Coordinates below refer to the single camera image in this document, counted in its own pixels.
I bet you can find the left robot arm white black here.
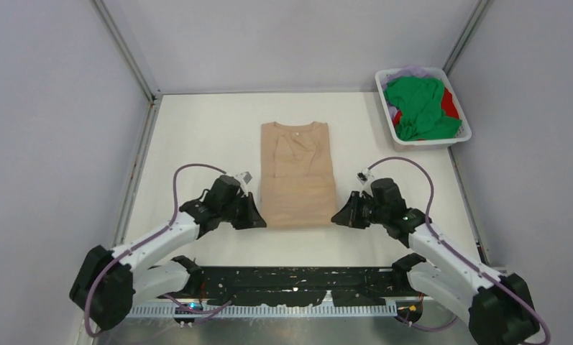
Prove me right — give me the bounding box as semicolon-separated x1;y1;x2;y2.
69;172;267;331

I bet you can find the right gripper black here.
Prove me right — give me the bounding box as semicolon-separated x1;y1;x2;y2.
333;191;388;229

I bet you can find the red t shirt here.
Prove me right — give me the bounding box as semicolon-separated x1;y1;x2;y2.
388;88;461;127

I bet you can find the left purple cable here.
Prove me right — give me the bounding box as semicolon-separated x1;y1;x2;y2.
83;163;232;338

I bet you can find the beige t shirt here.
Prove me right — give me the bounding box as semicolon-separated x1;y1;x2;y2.
260;121;338;229

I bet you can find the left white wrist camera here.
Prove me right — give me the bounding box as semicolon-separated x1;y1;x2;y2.
234;171;252;196

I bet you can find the green t shirt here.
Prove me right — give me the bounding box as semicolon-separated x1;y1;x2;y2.
385;76;462;141

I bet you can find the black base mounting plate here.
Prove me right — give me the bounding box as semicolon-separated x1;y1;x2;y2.
172;266;419;307

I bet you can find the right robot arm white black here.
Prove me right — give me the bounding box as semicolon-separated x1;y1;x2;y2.
331;178;541;344

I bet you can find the white plastic basket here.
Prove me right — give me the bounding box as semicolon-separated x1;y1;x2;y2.
375;67;472;152

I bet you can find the lavender t shirt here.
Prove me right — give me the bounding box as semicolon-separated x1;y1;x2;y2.
382;65;433;119

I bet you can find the white slotted cable duct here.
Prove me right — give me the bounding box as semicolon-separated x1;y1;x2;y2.
127;301;398;318

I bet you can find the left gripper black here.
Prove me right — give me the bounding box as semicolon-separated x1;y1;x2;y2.
219;191;265;230

